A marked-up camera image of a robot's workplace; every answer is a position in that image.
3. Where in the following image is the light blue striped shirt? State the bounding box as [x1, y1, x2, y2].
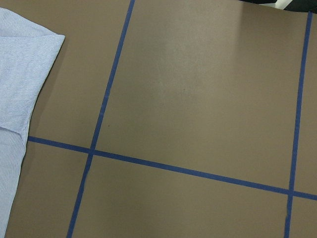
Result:
[0, 8, 65, 234]

